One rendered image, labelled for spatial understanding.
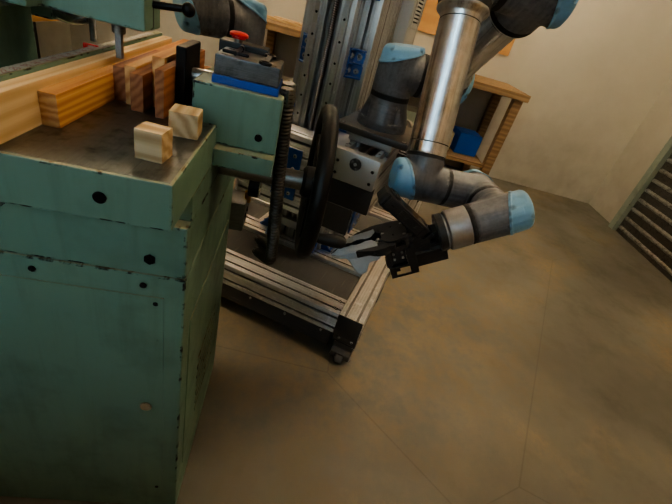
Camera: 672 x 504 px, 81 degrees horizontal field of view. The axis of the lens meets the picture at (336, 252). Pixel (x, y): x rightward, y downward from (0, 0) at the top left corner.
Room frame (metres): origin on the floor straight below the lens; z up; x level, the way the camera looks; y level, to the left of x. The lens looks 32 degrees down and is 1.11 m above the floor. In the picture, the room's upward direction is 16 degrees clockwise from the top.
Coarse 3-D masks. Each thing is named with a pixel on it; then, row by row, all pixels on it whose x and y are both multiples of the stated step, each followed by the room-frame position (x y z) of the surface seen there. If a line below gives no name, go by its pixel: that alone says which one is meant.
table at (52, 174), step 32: (64, 128) 0.43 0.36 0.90; (96, 128) 0.46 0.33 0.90; (128, 128) 0.48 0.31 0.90; (0, 160) 0.34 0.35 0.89; (32, 160) 0.34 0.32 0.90; (64, 160) 0.36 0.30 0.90; (96, 160) 0.37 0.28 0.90; (128, 160) 0.40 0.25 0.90; (192, 160) 0.45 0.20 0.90; (224, 160) 0.58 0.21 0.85; (256, 160) 0.59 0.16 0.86; (0, 192) 0.33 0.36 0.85; (32, 192) 0.34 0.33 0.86; (64, 192) 0.35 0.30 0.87; (96, 192) 0.35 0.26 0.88; (128, 192) 0.36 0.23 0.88; (160, 192) 0.37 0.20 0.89; (192, 192) 0.46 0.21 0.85; (160, 224) 0.37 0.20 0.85
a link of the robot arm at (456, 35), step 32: (448, 0) 0.84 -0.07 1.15; (480, 0) 0.83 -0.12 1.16; (448, 32) 0.82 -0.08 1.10; (448, 64) 0.80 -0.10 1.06; (448, 96) 0.78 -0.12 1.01; (416, 128) 0.77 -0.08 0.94; (448, 128) 0.77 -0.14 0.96; (416, 160) 0.74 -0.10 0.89; (416, 192) 0.72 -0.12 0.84; (448, 192) 0.73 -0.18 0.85
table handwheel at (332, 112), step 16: (320, 112) 0.75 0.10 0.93; (336, 112) 0.67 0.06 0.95; (320, 128) 0.78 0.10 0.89; (336, 128) 0.63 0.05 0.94; (320, 144) 0.60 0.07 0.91; (336, 144) 0.61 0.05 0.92; (320, 160) 0.58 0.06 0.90; (240, 176) 0.65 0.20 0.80; (256, 176) 0.65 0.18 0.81; (288, 176) 0.67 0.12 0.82; (304, 176) 0.67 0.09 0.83; (320, 176) 0.57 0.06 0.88; (304, 192) 0.66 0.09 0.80; (320, 192) 0.56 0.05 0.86; (304, 208) 0.76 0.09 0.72; (320, 208) 0.55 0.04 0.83; (304, 224) 0.56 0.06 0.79; (320, 224) 0.56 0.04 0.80; (304, 240) 0.56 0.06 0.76; (304, 256) 0.59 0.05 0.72
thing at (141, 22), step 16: (48, 0) 0.58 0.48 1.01; (64, 0) 0.58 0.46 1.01; (80, 0) 0.58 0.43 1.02; (96, 0) 0.59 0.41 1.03; (112, 0) 0.59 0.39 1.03; (128, 0) 0.60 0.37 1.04; (144, 0) 0.60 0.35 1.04; (96, 16) 0.59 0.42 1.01; (112, 16) 0.59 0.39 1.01; (128, 16) 0.60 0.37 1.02; (144, 16) 0.60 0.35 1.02
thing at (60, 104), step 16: (160, 48) 0.83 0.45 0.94; (112, 64) 0.61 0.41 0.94; (80, 80) 0.50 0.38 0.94; (96, 80) 0.52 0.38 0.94; (112, 80) 0.57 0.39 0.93; (48, 96) 0.42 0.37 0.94; (64, 96) 0.44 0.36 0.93; (80, 96) 0.48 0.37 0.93; (96, 96) 0.52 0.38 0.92; (112, 96) 0.57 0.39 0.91; (48, 112) 0.42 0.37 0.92; (64, 112) 0.44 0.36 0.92; (80, 112) 0.47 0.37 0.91
